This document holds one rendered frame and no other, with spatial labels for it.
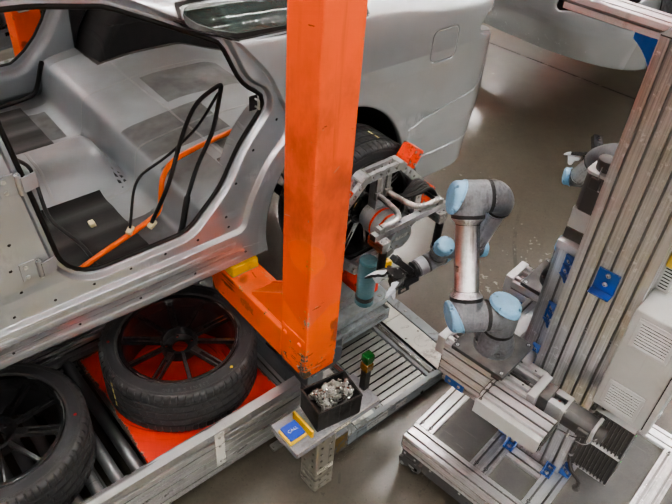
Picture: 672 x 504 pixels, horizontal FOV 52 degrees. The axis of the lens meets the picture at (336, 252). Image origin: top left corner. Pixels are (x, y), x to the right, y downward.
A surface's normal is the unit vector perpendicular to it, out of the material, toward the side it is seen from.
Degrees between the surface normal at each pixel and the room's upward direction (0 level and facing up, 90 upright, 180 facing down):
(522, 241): 0
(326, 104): 90
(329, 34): 90
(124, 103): 6
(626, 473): 0
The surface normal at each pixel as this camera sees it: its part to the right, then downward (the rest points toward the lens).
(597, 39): -0.28, 0.70
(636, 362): -0.68, 0.44
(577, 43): -0.43, 0.77
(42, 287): 0.64, 0.54
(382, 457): 0.07, -0.76
